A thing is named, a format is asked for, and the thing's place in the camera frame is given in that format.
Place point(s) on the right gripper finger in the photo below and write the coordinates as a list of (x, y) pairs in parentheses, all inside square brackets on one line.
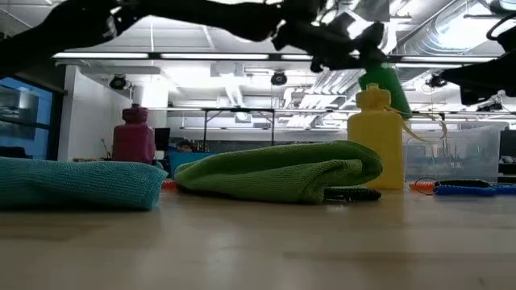
[(483, 74)]

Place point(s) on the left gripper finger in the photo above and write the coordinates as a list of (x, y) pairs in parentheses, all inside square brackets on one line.
[(334, 63), (373, 44)]

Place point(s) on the green sports bottle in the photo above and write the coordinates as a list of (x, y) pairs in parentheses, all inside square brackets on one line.
[(387, 86)]

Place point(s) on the yellow sports bottle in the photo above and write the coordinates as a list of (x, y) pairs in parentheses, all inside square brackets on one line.
[(375, 149)]

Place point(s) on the black coil hair band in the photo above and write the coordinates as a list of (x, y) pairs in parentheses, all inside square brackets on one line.
[(354, 194), (463, 183)]

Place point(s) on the green microfibre cloth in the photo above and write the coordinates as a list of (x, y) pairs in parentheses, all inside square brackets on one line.
[(274, 169)]

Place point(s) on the magenta sports bottle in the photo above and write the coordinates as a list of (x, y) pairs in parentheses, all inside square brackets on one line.
[(134, 141)]

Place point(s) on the teal microfibre cloth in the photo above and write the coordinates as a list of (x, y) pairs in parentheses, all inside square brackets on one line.
[(80, 183)]

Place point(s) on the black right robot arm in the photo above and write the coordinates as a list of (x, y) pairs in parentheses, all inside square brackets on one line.
[(508, 40)]

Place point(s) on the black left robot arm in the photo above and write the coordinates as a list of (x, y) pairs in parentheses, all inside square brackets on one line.
[(181, 16)]

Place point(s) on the black computer monitor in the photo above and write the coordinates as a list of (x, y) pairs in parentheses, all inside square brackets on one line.
[(508, 143), (162, 139)]

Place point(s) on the clear plastic bin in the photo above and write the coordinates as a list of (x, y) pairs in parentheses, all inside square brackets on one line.
[(455, 157)]

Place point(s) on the long ceiling light strip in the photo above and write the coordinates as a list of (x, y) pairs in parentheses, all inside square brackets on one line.
[(101, 55), (213, 56)]

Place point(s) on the person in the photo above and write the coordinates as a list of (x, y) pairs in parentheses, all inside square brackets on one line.
[(185, 146)]

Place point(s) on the blue plastic bin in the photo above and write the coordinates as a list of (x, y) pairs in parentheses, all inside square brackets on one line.
[(189, 161)]

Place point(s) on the blue glass window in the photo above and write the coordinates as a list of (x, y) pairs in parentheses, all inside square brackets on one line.
[(24, 117)]

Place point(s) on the black ceiling camera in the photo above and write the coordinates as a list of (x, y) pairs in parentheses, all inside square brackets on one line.
[(278, 78), (489, 107), (118, 82), (436, 81)]

